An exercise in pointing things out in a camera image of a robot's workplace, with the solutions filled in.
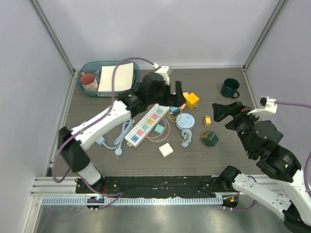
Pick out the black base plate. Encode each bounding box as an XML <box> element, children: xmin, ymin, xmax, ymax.
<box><xmin>75</xmin><ymin>175</ymin><xmax>236</xmax><ymax>199</ymax></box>

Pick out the white power strip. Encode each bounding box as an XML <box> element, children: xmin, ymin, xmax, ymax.
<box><xmin>124</xmin><ymin>104</ymin><xmax>170</xmax><ymax>148</ymax></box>

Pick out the dark green mug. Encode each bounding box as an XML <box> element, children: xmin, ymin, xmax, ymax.
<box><xmin>221</xmin><ymin>78</ymin><xmax>240</xmax><ymax>99</ymax></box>

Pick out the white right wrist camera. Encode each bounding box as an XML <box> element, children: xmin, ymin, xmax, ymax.
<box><xmin>247</xmin><ymin>96</ymin><xmax>277</xmax><ymax>117</ymax></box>

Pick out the teal USB charger plug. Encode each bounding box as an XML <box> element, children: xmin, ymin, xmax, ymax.
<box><xmin>169</xmin><ymin>107</ymin><xmax>180</xmax><ymax>116</ymax></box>

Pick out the white charger block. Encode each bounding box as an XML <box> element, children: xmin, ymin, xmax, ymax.
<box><xmin>158</xmin><ymin>143</ymin><xmax>173</xmax><ymax>158</ymax></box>

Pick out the light blue power strip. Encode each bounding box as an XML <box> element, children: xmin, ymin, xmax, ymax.
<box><xmin>96</xmin><ymin>136</ymin><xmax>105</xmax><ymax>146</ymax></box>

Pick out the red patterned cup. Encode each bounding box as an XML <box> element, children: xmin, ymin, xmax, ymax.
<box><xmin>80</xmin><ymin>72</ymin><xmax>98</xmax><ymax>92</ymax></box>

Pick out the teal plastic basin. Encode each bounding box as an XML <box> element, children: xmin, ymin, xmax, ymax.
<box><xmin>77</xmin><ymin>61</ymin><xmax>140</xmax><ymax>97</ymax></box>

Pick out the yellow thin cable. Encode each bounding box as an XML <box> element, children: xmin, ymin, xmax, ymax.
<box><xmin>166</xmin><ymin>106</ymin><xmax>183</xmax><ymax>122</ymax></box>

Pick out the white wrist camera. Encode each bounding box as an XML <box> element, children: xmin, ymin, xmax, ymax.
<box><xmin>152</xmin><ymin>63</ymin><xmax>172</xmax><ymax>85</ymax></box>
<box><xmin>247</xmin><ymin>96</ymin><xmax>277</xmax><ymax>117</ymax></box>

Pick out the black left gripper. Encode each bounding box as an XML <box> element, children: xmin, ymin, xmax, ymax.
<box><xmin>149</xmin><ymin>82</ymin><xmax>187</xmax><ymax>109</ymax></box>

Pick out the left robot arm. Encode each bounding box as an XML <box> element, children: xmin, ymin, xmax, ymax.
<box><xmin>58</xmin><ymin>71</ymin><xmax>186</xmax><ymax>194</ymax></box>

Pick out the light blue round socket base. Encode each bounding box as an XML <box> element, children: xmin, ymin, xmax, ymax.
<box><xmin>175</xmin><ymin>113</ymin><xmax>195</xmax><ymax>130</ymax></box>

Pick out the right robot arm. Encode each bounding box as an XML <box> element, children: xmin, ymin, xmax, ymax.
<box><xmin>212</xmin><ymin>97</ymin><xmax>311</xmax><ymax>233</ymax></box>

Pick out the light blue strip cable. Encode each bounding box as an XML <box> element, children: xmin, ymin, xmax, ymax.
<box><xmin>103</xmin><ymin>118</ymin><xmax>134</xmax><ymax>156</ymax></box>

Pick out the pink thin cable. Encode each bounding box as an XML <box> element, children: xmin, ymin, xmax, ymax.
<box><xmin>144</xmin><ymin>114</ymin><xmax>170</xmax><ymax>142</ymax></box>

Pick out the pale yellow USB charger plug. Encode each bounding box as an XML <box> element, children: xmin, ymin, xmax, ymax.
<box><xmin>204</xmin><ymin>115</ymin><xmax>211</xmax><ymax>127</ymax></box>

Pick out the white paper sheet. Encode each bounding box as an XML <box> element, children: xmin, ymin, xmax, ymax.
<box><xmin>98</xmin><ymin>63</ymin><xmax>134</xmax><ymax>92</ymax></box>

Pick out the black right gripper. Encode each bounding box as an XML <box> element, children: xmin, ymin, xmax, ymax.
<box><xmin>211</xmin><ymin>100</ymin><xmax>263</xmax><ymax>156</ymax></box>

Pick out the yellow cube socket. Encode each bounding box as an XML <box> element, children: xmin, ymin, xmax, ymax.
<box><xmin>186</xmin><ymin>93</ymin><xmax>200</xmax><ymax>109</ymax></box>

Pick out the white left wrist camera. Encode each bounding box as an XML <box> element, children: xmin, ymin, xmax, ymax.
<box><xmin>152</xmin><ymin>63</ymin><xmax>172</xmax><ymax>85</ymax></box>

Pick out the dark green box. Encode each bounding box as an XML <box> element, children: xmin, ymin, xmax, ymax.
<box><xmin>201</xmin><ymin>131</ymin><xmax>219</xmax><ymax>147</ymax></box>

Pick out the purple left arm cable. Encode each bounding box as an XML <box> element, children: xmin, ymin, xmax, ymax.
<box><xmin>52</xmin><ymin>57</ymin><xmax>158</xmax><ymax>211</ymax></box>

